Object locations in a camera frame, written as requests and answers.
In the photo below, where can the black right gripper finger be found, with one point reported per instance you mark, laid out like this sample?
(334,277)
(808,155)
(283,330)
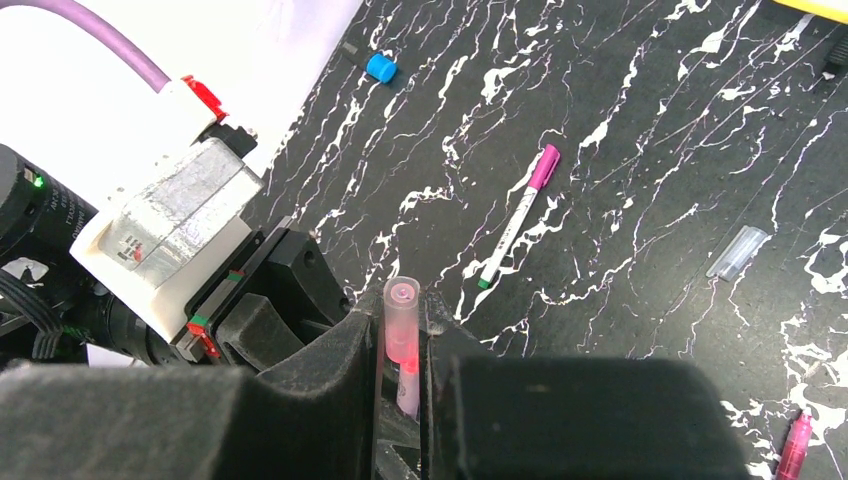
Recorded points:
(564,417)

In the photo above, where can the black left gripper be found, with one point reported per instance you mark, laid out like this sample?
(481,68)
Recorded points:
(311,416)

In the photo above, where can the light pink pen cap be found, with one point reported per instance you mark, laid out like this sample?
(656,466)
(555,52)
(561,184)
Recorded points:
(401,314)

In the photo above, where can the white marker pen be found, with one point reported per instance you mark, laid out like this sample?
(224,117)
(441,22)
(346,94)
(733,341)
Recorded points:
(539,179)

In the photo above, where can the dark pink pen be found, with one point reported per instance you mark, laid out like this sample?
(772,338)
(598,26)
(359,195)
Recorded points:
(795,448)

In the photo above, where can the clear grey pen cap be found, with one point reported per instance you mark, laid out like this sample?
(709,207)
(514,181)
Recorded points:
(736,255)

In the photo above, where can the blue capped black marker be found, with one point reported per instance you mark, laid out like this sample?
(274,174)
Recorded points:
(373,63)

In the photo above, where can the yellow framed whiteboard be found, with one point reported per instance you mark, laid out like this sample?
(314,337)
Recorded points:
(835,63)

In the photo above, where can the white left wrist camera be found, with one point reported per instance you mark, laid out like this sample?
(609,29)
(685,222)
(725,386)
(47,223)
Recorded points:
(157,243)

